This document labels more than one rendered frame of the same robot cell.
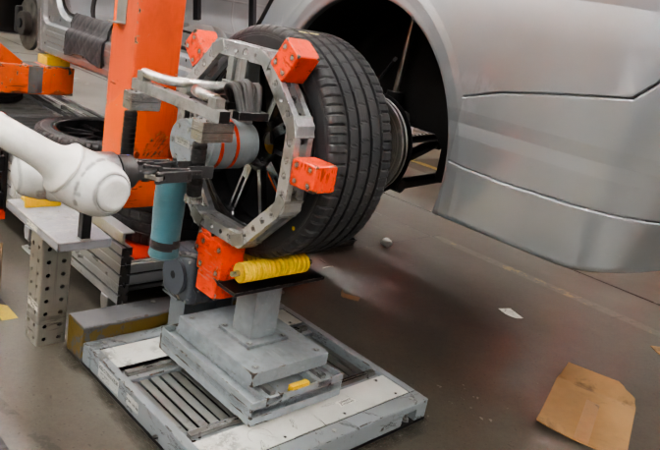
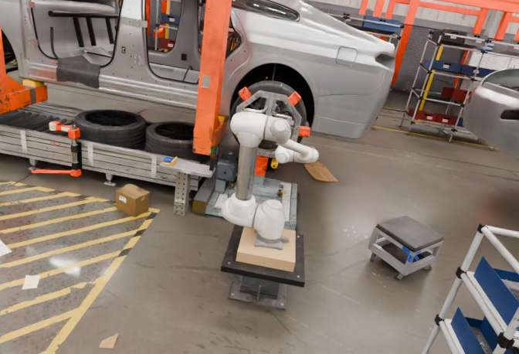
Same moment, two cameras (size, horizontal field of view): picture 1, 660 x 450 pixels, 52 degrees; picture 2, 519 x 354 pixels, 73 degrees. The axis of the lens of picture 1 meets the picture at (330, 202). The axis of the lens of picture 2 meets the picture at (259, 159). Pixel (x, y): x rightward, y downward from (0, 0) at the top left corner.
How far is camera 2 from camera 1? 2.24 m
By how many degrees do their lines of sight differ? 39
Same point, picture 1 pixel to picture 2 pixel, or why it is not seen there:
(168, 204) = not seen: hidden behind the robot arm
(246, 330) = (260, 182)
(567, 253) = (354, 135)
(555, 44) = (348, 82)
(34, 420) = (224, 234)
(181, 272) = (230, 171)
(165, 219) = not seen: hidden behind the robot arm
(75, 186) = (311, 157)
